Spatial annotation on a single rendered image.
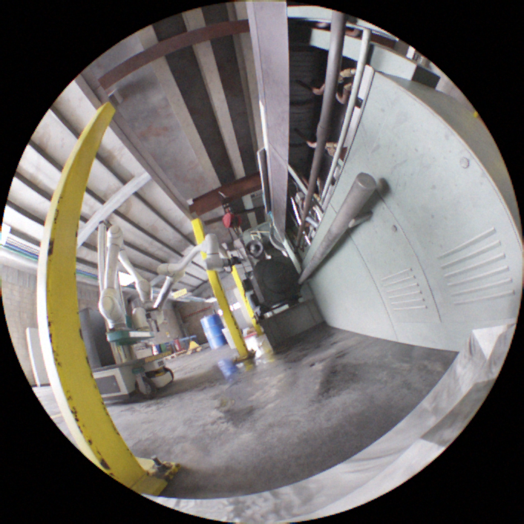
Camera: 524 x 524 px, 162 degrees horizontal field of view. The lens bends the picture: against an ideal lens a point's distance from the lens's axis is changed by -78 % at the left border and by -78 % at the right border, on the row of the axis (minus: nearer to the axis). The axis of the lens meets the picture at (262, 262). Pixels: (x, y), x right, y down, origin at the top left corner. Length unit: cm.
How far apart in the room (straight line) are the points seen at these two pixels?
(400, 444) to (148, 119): 198
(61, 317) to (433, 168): 80
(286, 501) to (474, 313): 42
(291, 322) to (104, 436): 184
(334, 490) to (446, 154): 42
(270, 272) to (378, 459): 177
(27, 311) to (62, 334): 913
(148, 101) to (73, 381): 177
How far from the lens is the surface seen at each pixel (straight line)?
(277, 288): 180
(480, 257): 40
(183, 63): 175
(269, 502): 17
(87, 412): 50
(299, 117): 118
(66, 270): 56
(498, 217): 36
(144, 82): 177
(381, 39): 211
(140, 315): 201
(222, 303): 195
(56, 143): 624
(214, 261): 143
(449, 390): 20
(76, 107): 586
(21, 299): 968
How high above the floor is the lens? 31
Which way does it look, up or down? 16 degrees up
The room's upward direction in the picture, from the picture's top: 24 degrees counter-clockwise
